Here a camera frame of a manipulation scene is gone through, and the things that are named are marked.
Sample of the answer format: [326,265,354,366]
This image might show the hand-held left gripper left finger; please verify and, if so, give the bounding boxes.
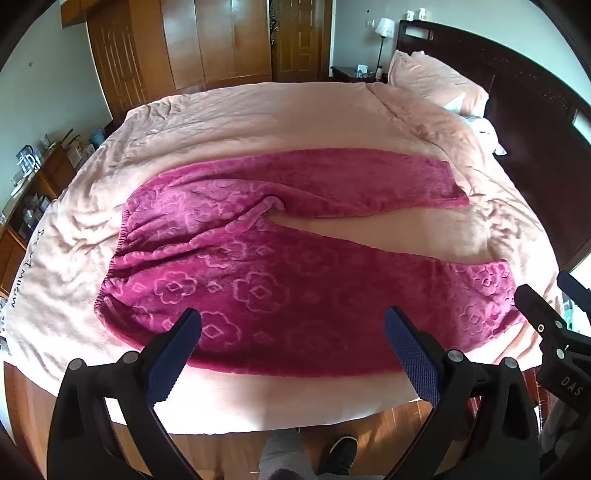
[47,308,204,480]

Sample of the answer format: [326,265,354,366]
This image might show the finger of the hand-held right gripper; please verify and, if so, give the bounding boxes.
[515,285,568,337]
[557,271,591,303]

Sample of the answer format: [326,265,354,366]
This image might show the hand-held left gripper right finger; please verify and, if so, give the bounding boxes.
[383,306,541,480]

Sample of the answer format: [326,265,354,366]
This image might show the magenta fleece pants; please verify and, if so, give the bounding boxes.
[95,148,517,376]

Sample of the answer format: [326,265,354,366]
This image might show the person's grey trouser leg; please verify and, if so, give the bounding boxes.
[259,429,319,480]

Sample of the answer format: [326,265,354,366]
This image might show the white pillow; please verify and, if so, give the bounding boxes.
[443,95,506,155]

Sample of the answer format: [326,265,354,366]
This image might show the dark wooden headboard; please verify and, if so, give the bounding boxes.
[398,19,591,273]

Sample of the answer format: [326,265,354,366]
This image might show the wooden side cabinet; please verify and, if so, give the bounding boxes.
[0,143,79,301]

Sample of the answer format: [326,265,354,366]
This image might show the clear electric kettle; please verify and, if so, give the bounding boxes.
[16,145,38,174]

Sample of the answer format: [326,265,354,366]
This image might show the pink bed blanket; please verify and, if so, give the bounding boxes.
[0,82,561,435]

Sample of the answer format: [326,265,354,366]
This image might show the pink pillow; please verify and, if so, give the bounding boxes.
[387,50,489,116]

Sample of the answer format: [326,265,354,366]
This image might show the dark wooden nightstand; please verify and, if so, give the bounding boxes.
[330,65,389,85]

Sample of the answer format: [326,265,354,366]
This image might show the brown wooden wardrobe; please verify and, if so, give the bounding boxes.
[60,0,273,121]

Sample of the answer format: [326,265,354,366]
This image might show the white bedside lamp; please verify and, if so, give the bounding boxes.
[373,17,395,70]

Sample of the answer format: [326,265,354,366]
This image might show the brown wooden door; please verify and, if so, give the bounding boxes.
[270,0,333,81]

